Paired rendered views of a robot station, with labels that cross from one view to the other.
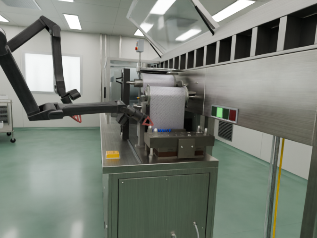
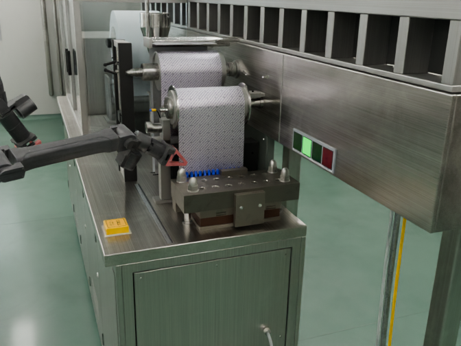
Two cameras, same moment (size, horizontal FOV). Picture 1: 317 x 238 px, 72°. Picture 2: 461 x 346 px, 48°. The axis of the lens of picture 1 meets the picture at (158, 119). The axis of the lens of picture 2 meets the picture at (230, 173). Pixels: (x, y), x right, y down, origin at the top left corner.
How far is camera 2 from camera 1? 0.43 m
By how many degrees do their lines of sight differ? 12
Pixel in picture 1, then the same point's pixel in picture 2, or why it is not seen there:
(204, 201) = (282, 294)
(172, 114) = (222, 140)
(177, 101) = (230, 116)
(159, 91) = (195, 101)
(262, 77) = (373, 108)
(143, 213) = (179, 323)
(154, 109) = (187, 134)
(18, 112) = not seen: outside the picture
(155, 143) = (193, 204)
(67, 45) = not seen: outside the picture
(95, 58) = not seen: outside the picture
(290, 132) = (406, 207)
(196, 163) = (267, 234)
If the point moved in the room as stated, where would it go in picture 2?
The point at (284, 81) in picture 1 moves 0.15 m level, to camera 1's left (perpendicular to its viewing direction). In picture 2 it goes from (401, 128) to (336, 128)
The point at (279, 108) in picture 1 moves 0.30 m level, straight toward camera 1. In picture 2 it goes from (393, 167) to (372, 213)
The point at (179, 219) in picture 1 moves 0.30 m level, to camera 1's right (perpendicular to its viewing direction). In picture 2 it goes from (241, 326) to (328, 323)
